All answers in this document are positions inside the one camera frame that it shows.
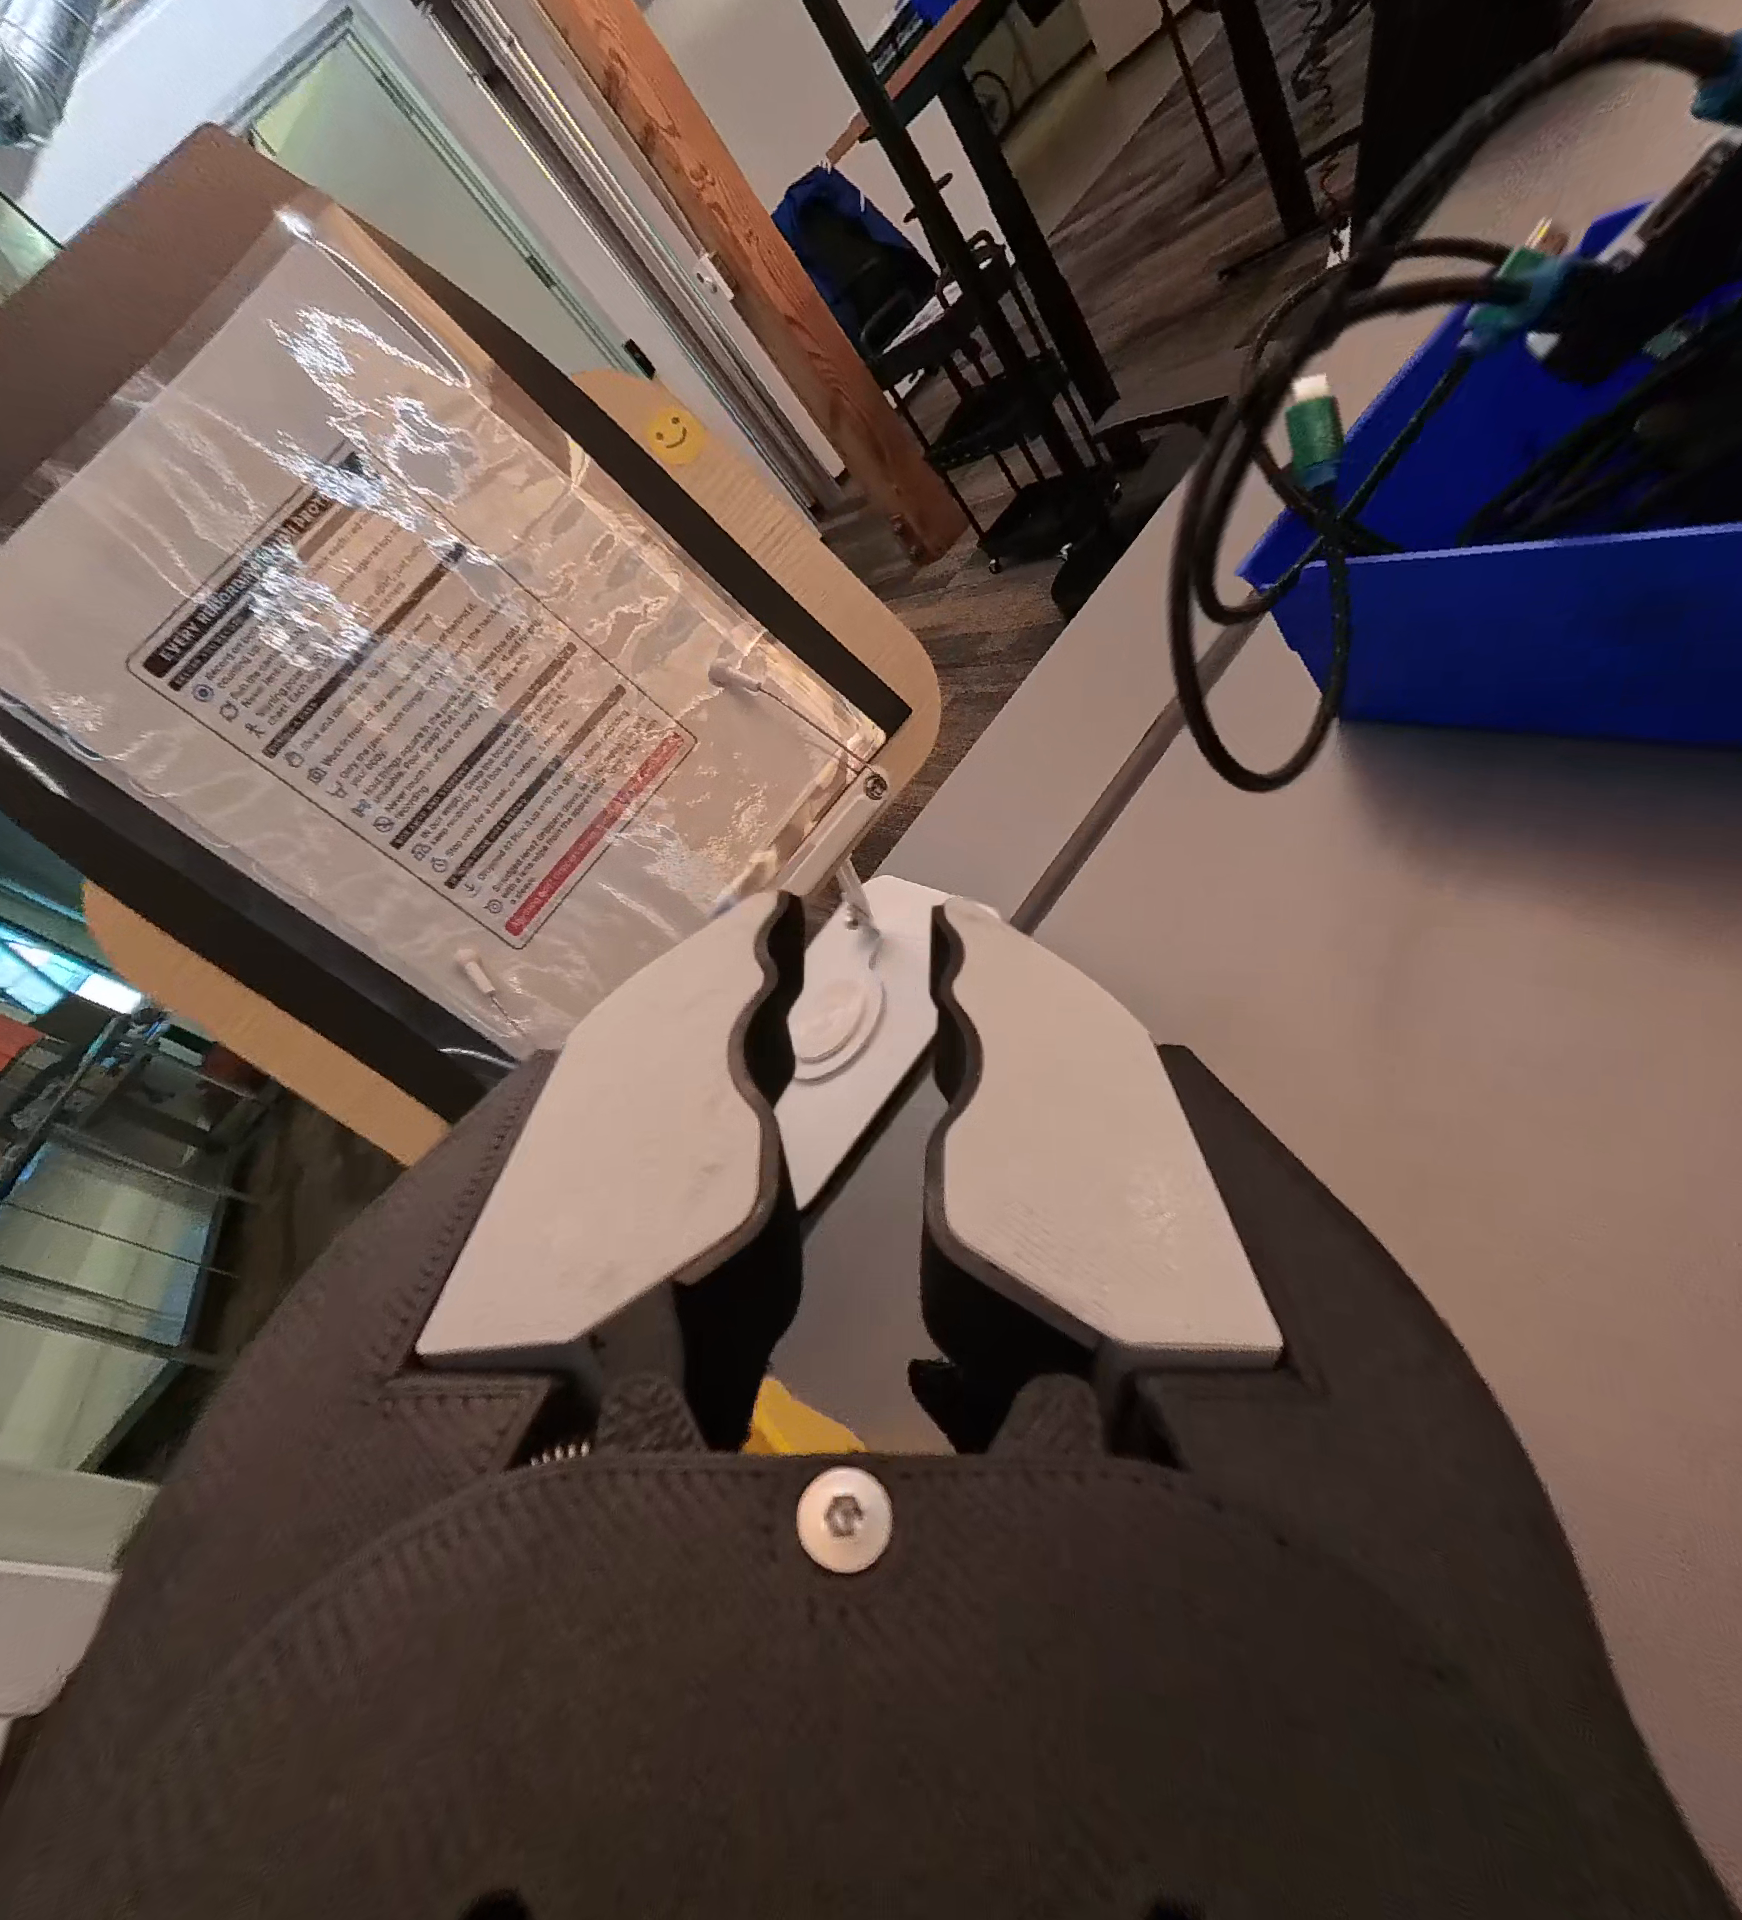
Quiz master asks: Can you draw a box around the white sign stand base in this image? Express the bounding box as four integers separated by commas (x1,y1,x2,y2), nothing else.
773,878,1035,1218

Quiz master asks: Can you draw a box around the wooden beam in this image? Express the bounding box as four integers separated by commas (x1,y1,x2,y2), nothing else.
533,0,969,565

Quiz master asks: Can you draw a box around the wooden sign board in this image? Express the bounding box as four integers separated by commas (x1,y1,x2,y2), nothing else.
0,124,948,1164

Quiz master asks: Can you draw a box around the white sliding door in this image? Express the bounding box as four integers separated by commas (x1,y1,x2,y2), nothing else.
249,31,828,521

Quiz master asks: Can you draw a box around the galvanized metal air duct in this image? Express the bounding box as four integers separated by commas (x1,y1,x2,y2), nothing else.
0,0,161,146

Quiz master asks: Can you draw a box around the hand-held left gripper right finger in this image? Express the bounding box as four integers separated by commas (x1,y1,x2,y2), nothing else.
924,902,1289,1371

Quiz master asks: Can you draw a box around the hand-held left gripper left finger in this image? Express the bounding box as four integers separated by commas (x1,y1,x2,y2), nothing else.
417,894,809,1375

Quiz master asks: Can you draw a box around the clear acrylic sign holder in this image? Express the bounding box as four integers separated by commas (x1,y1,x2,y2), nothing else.
0,196,894,1037

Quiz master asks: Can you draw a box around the blue plastic bin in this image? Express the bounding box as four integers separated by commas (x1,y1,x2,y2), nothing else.
1234,196,1742,755

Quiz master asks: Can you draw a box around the black wire cart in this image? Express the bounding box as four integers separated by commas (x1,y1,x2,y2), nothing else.
857,226,1127,573

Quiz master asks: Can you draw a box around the blue backpack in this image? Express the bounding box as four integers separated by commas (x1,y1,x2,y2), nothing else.
773,165,940,354

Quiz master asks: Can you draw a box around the black metal table frame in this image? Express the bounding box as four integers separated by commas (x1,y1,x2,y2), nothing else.
803,0,1323,287

